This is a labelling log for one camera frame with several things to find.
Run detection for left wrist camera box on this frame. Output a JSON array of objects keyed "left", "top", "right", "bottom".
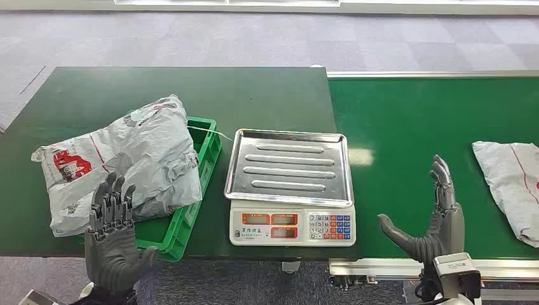
[{"left": 18, "top": 289, "right": 58, "bottom": 305}]

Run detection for white electronic scale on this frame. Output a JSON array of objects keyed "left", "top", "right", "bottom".
[{"left": 229, "top": 198, "right": 357, "bottom": 247}]

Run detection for green plastic crate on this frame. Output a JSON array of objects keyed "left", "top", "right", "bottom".
[{"left": 76, "top": 116, "right": 222, "bottom": 263}]

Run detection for small grey courier package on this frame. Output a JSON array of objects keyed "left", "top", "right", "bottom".
[{"left": 471, "top": 140, "right": 539, "bottom": 248}]

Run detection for steel scale tray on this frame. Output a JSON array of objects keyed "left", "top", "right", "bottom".
[{"left": 224, "top": 128, "right": 355, "bottom": 208}]

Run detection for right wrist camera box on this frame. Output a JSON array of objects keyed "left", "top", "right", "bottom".
[{"left": 432, "top": 252, "right": 482, "bottom": 300}]

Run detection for white baseboard strip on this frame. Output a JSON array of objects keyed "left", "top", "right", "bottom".
[{"left": 0, "top": 0, "right": 539, "bottom": 16}]

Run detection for large grey courier package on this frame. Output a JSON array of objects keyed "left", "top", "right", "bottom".
[{"left": 31, "top": 93, "right": 204, "bottom": 238}]

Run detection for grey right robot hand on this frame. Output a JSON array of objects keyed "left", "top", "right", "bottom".
[{"left": 376, "top": 154, "right": 466, "bottom": 266}]

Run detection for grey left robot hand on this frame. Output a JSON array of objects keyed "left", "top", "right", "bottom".
[{"left": 84, "top": 171, "right": 160, "bottom": 295}]

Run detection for thin white plastic strip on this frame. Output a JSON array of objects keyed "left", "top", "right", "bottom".
[{"left": 187, "top": 125, "right": 233, "bottom": 142}]

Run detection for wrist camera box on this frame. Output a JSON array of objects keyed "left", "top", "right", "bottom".
[
  {"left": 432, "top": 252, "right": 482, "bottom": 300},
  {"left": 18, "top": 289, "right": 58, "bottom": 305}
]

